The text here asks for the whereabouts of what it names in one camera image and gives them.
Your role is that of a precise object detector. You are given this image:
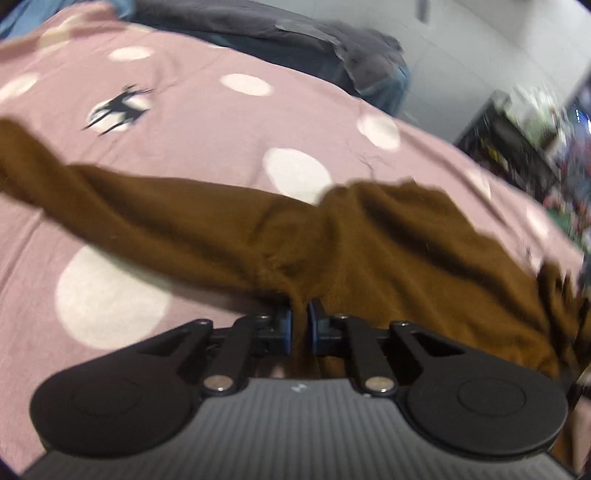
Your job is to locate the brown knit sweater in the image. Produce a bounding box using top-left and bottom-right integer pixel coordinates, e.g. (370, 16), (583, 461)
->
(1, 119), (590, 378)

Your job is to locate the black metal shelf rack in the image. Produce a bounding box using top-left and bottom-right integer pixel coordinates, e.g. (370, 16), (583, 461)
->
(454, 90), (559, 203)

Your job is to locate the grey towel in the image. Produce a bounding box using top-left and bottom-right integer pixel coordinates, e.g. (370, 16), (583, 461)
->
(276, 18), (407, 93)

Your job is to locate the pink polka dot bedsheet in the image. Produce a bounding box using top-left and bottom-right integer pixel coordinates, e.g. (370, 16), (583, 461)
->
(1, 3), (582, 470)

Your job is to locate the blue garment pile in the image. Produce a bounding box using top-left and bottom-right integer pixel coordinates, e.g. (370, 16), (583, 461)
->
(0, 0), (136, 40)

